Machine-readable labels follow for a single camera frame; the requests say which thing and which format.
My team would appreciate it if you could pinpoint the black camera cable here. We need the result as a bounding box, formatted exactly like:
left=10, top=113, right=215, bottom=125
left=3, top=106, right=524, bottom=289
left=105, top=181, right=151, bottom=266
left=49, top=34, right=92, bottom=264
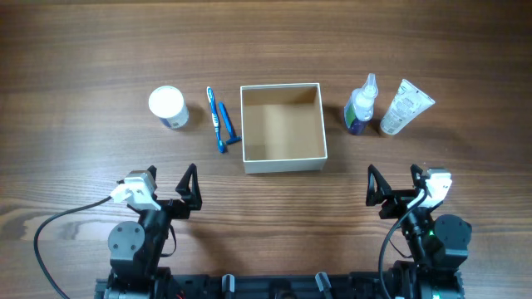
left=32, top=195, right=114, bottom=299
left=377, top=189, right=429, bottom=299

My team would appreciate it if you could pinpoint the blue white toothbrush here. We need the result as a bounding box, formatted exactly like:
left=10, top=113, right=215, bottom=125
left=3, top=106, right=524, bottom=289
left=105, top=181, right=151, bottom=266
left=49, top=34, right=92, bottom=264
left=206, top=86, right=226, bottom=154

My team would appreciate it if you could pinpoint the white squeeze tube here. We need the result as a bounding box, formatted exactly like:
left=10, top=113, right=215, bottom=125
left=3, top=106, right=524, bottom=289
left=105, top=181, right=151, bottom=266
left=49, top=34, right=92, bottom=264
left=379, top=79, right=436, bottom=136

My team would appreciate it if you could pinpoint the clear spray bottle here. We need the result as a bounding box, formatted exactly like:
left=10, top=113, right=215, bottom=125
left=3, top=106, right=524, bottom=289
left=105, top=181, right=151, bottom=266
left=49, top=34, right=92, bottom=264
left=343, top=73, right=378, bottom=135

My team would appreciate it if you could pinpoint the white cardboard box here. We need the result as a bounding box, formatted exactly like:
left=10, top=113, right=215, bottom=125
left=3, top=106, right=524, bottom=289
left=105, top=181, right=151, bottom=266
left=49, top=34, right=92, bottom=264
left=240, top=83, right=328, bottom=174

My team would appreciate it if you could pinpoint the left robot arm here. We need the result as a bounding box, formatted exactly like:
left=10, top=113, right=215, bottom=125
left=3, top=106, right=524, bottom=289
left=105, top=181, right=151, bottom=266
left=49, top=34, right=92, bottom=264
left=95, top=164, right=202, bottom=299

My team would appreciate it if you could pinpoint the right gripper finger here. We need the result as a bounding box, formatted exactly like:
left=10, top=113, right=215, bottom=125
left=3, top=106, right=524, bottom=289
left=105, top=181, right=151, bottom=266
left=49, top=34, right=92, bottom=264
left=366, top=164, right=392, bottom=206
left=410, top=164, right=424, bottom=187

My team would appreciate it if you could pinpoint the left black camera cable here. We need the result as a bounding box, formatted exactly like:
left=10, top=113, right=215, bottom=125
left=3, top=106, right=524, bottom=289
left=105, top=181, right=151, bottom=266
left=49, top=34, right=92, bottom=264
left=32, top=195, right=114, bottom=299

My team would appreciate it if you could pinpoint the right black camera cable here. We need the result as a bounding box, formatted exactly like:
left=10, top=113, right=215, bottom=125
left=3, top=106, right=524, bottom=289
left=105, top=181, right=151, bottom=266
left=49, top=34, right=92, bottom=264
left=377, top=189, right=429, bottom=299

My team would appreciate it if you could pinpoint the blue disposable razor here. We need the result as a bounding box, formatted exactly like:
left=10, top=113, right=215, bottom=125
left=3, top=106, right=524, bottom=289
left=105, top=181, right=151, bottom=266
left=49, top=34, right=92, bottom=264
left=218, top=102, right=241, bottom=145

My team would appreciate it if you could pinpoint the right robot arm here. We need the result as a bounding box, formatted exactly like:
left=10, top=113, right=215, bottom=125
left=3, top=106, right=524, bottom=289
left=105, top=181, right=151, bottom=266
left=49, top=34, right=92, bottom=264
left=366, top=164, right=472, bottom=298

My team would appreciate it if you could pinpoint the white lidded round jar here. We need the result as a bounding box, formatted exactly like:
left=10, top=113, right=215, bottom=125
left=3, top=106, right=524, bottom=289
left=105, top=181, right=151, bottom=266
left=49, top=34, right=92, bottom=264
left=148, top=86, right=190, bottom=130

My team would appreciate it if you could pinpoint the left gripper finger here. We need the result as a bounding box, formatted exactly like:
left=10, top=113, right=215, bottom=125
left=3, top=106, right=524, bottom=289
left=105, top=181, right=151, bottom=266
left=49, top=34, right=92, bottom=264
left=146, top=165, right=157, bottom=192
left=175, top=164, right=203, bottom=210

